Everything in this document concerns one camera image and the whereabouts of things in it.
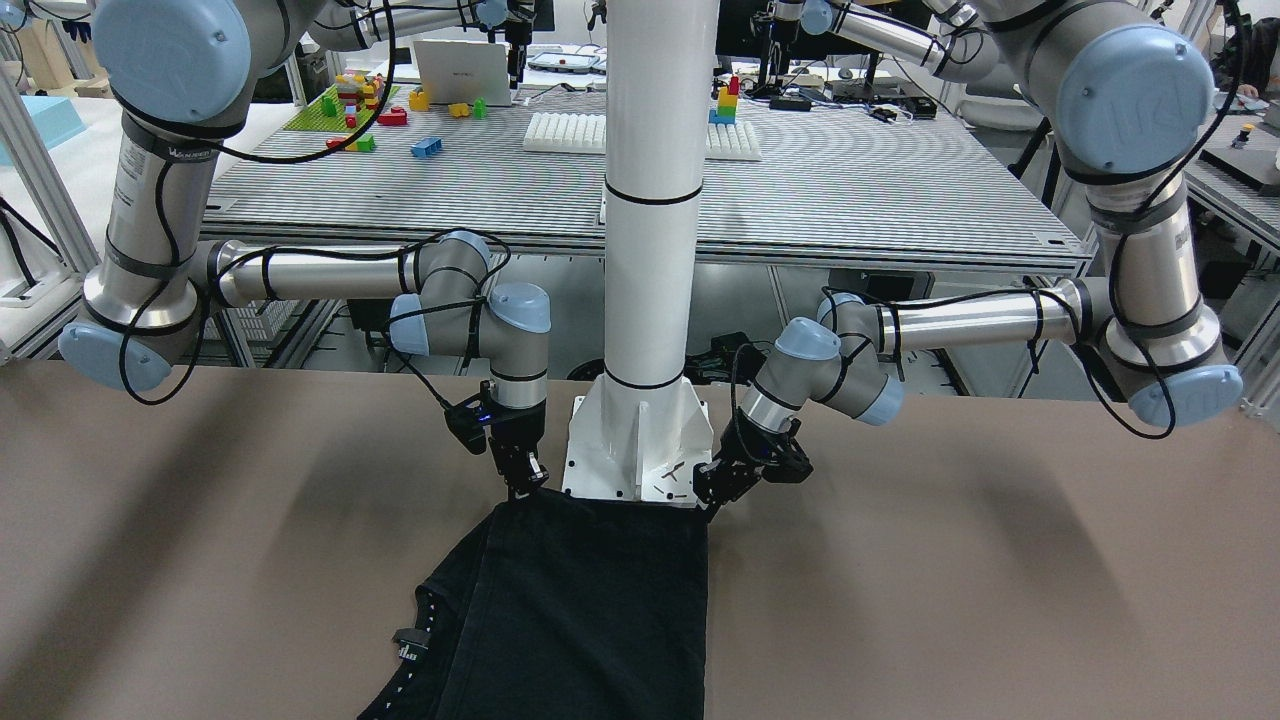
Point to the stacked colourful block tower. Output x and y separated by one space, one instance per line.
725 102

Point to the aluminium slatted work table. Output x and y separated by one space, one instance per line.
835 190

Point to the red green block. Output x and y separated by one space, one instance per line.
363 143

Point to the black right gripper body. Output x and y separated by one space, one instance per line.
519 432

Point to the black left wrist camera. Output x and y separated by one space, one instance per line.
787 463

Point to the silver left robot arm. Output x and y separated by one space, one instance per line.
1128 103

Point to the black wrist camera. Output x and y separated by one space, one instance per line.
467 421
787 463

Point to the white laptop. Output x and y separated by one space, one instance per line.
463 71

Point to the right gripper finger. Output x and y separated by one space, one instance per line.
537 473
518 485

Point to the green building block baseplate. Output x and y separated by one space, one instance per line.
328 114

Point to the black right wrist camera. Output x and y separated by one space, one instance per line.
467 421

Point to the black printed t-shirt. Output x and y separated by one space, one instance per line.
555 607

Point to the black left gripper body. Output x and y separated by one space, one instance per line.
747 447

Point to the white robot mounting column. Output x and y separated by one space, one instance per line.
641 430

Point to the blue building block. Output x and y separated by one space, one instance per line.
427 147

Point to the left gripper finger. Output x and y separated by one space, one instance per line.
710 507

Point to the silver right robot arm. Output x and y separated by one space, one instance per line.
184 72

